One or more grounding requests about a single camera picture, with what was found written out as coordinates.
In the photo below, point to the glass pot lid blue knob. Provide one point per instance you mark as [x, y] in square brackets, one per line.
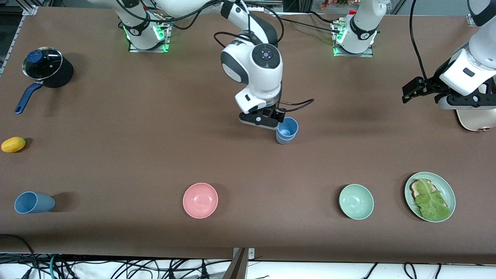
[42, 64]

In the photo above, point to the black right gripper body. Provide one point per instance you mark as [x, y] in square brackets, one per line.
[276, 114]

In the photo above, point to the toast slice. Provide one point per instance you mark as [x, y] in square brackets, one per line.
[415, 188]

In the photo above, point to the brown table cloth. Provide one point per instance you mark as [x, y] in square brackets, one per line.
[248, 174]

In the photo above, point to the metal table edge bracket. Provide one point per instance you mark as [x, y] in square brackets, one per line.
[251, 254]

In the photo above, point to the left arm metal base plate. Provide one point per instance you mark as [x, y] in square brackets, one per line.
[370, 52]

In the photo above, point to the cream white toaster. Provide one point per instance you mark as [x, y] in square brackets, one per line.
[478, 120]

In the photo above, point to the mint green bowl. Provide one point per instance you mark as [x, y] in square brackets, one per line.
[356, 202]

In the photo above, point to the green lettuce leaf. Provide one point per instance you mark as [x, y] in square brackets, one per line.
[432, 203]

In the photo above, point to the yellow lemon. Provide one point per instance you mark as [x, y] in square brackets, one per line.
[13, 144]

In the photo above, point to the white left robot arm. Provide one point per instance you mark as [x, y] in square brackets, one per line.
[364, 23]

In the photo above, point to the green plate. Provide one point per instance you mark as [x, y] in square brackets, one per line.
[448, 193]

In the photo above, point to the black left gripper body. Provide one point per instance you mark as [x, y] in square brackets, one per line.
[431, 84]

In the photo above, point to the blue plastic cup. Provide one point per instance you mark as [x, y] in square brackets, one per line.
[35, 202]
[291, 126]
[285, 141]

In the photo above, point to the pink bowl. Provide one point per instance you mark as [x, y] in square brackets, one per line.
[200, 200]

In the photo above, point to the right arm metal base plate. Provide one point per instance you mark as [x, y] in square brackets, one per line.
[166, 38]

